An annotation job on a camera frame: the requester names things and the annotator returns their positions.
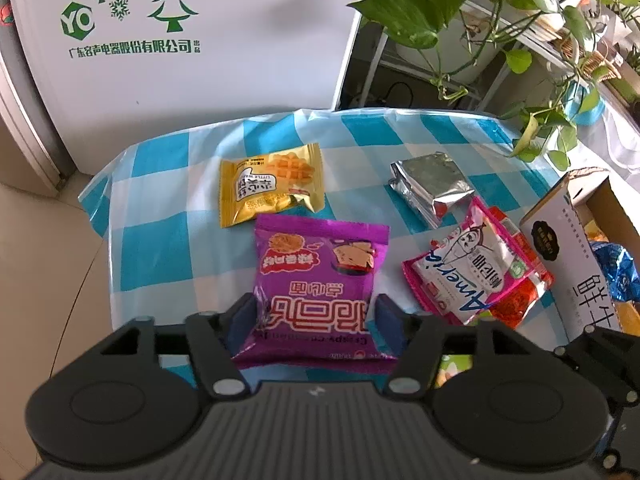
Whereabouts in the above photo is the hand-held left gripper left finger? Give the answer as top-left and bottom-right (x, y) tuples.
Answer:
(102, 292), (258, 401)

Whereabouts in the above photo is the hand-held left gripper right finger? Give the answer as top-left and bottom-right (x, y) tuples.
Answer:
(375, 294), (526, 401)

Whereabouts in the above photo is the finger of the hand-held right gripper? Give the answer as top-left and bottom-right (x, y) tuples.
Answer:
(552, 324), (640, 406)

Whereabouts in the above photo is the purple snack packet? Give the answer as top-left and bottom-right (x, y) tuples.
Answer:
(231, 212), (401, 375)

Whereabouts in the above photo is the blue foil snack bag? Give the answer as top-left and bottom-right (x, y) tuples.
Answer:
(587, 240), (640, 303)

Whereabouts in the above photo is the pink white snack packet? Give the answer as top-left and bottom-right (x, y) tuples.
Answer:
(402, 196), (531, 326)

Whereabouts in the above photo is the red snack packet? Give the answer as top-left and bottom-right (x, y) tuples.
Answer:
(487, 205), (556, 331)

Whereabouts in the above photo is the cardboard box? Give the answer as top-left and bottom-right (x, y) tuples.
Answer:
(519, 169), (640, 341)

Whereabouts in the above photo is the yellow waffle snack packet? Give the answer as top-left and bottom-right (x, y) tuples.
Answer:
(219, 142), (326, 230)

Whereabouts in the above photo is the silver foil snack packet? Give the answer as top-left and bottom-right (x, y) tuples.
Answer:
(389, 152), (476, 228)

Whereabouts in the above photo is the blue white checkered tablecloth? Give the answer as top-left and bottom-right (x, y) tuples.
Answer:
(77, 107), (571, 396)

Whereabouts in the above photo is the grey white patterned counter cover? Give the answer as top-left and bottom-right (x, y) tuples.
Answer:
(595, 75), (640, 196)

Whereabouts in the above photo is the white refrigerator green print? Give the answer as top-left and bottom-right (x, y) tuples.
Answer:
(0, 0), (377, 191)

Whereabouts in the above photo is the cyan round fan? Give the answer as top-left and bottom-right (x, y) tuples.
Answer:
(565, 82), (607, 126)

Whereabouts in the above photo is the white metal plant rack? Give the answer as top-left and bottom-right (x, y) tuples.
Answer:
(332, 0), (640, 111)

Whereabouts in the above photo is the wicker basket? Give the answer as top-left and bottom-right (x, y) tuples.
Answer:
(552, 25), (628, 83)

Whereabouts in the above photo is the green pothos plant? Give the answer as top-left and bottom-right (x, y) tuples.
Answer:
(347, 0), (640, 171)

